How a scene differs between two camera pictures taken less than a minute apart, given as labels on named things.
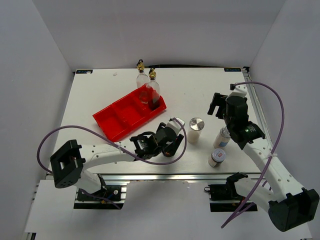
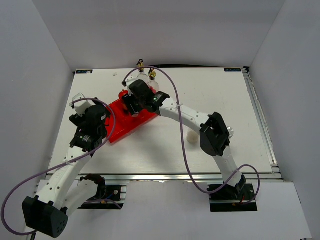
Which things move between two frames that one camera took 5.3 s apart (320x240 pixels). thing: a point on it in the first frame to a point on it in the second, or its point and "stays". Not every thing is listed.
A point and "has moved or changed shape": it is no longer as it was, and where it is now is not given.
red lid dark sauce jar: [168, 153] to [122, 93]
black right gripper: [219, 100] to [128, 100]
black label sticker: [232, 69] stays
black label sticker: [84, 71] stays
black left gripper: [174, 146] to [78, 121]
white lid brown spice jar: [217, 156] has moved or changed shape
